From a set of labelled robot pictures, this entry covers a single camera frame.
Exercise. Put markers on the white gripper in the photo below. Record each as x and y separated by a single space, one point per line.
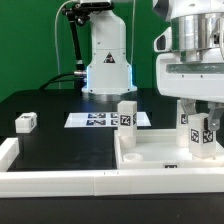
199 81

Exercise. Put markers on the white square tabletop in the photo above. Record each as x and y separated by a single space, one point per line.
157 149

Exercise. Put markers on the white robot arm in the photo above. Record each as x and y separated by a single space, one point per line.
189 52

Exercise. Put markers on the white U-shaped obstacle fence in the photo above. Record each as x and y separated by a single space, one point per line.
103 182

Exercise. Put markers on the white fiducial marker sheet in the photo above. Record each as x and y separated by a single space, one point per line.
99 119

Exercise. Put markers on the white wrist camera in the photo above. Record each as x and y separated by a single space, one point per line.
163 43

